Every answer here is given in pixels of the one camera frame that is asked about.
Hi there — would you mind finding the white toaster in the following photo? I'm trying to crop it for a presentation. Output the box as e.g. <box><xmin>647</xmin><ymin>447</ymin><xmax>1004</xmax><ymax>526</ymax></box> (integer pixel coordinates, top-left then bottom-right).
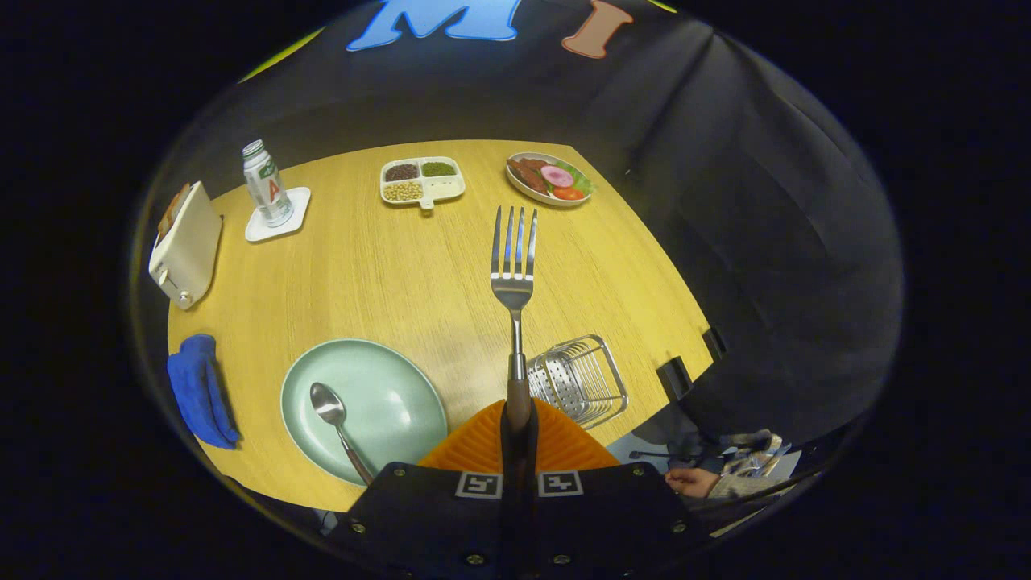
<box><xmin>148</xmin><ymin>181</ymin><xmax>224</xmax><ymax>311</ymax></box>

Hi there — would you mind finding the dark handled metal spoon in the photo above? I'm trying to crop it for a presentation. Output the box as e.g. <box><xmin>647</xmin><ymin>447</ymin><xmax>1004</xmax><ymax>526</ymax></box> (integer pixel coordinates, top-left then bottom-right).
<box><xmin>310</xmin><ymin>382</ymin><xmax>375</xmax><ymax>487</ymax></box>

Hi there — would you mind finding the metal wire basket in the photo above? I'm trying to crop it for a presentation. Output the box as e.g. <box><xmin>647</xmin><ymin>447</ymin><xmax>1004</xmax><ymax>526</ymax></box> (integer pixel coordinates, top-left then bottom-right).
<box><xmin>528</xmin><ymin>334</ymin><xmax>629</xmax><ymax>428</ymax></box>

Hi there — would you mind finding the white green drink bottle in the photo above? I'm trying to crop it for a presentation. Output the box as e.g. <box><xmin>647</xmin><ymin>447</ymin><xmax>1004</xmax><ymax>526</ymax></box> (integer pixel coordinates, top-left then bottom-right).
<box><xmin>242</xmin><ymin>139</ymin><xmax>294</xmax><ymax>229</ymax></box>

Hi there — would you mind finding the pale green plate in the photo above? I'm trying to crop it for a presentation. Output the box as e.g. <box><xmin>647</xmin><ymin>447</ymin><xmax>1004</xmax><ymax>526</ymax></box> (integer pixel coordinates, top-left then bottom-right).
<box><xmin>280</xmin><ymin>338</ymin><xmax>449</xmax><ymax>487</ymax></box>

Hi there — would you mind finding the white square coaster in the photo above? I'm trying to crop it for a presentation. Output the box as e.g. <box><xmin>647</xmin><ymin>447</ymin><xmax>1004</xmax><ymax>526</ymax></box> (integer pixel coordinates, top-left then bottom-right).
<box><xmin>245</xmin><ymin>187</ymin><xmax>312</xmax><ymax>243</ymax></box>

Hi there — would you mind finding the blue cloth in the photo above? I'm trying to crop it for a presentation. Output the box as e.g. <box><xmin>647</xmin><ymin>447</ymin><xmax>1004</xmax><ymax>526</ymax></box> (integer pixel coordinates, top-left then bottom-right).
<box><xmin>167</xmin><ymin>333</ymin><xmax>241</xmax><ymax>450</ymax></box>

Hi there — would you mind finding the wooden handled metal fork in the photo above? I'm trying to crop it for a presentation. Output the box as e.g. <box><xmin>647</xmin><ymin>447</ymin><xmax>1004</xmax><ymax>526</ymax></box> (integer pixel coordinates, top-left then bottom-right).
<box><xmin>490</xmin><ymin>205</ymin><xmax>539</xmax><ymax>432</ymax></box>

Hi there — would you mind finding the plate of sliced food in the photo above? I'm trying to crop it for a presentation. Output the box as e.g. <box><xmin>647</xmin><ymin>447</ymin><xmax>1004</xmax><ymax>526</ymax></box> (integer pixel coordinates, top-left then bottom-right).
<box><xmin>506</xmin><ymin>151</ymin><xmax>597</xmax><ymax>209</ymax></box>

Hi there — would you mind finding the person's patterned sleeve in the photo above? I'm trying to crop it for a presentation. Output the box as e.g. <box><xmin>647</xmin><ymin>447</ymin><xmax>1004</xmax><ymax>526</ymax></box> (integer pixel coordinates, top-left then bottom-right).
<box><xmin>709</xmin><ymin>431</ymin><xmax>802</xmax><ymax>500</ymax></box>

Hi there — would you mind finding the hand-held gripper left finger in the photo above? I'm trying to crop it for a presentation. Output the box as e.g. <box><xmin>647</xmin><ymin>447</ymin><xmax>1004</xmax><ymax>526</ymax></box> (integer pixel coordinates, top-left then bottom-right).
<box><xmin>326</xmin><ymin>399</ymin><xmax>516</xmax><ymax>577</ymax></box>

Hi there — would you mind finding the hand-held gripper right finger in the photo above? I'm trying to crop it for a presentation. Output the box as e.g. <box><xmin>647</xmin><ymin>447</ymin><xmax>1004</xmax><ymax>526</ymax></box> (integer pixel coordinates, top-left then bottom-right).
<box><xmin>515</xmin><ymin>399</ymin><xmax>718</xmax><ymax>577</ymax></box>

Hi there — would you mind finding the white divided bean tray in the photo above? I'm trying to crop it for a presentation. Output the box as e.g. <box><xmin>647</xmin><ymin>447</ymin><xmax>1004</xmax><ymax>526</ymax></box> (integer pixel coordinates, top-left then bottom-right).
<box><xmin>379</xmin><ymin>156</ymin><xmax>466</xmax><ymax>211</ymax></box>

